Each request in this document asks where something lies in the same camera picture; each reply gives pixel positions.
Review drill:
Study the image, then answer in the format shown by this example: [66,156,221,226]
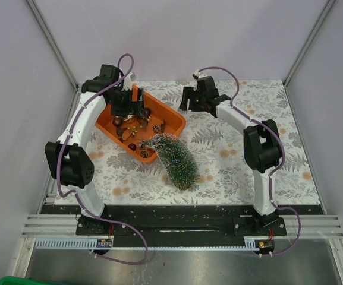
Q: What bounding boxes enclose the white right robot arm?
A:
[180,73,285,235]

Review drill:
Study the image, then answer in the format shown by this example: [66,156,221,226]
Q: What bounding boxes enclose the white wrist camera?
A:
[193,70,208,80]
[121,72,136,91]

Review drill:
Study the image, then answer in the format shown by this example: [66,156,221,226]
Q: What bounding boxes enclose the orange plastic bin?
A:
[96,91,186,163]

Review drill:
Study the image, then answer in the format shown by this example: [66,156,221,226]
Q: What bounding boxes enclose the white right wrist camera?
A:
[193,70,208,80]

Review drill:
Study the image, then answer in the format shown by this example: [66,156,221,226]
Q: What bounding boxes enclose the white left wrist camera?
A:
[121,72,136,91]

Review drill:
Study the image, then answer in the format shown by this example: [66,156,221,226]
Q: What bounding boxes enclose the gold berry ribbon sprig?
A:
[116,125,146,142]

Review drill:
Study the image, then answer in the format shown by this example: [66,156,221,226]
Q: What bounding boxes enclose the small pine cone ornament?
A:
[153,125,161,133]

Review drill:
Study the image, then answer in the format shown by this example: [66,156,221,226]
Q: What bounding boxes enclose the floral patterned table mat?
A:
[54,79,322,206]

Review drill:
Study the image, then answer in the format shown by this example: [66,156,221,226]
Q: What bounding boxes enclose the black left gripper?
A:
[108,87,146,118]

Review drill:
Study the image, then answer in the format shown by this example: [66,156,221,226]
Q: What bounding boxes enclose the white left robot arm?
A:
[45,65,147,235]

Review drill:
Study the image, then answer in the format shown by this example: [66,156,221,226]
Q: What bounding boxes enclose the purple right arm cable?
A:
[196,65,302,259]

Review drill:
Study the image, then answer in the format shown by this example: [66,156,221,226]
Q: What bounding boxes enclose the frosted pine cone ornament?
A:
[140,150,149,158]

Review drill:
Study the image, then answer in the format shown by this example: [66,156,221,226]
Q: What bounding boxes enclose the dark red small ball ornament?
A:
[128,143,137,151]

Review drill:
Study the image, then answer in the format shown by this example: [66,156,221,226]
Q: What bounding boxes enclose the green plastic object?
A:
[0,275,45,285]

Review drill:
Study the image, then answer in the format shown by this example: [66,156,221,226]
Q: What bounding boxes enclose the white slotted cable duct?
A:
[34,237,259,251]

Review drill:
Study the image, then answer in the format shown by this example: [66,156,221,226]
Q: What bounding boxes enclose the small green christmas tree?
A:
[142,133,200,191]

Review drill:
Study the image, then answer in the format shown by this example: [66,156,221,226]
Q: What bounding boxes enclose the dark brown ball ornament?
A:
[145,108,152,117]

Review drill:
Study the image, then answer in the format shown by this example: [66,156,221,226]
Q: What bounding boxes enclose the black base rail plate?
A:
[40,204,320,238]

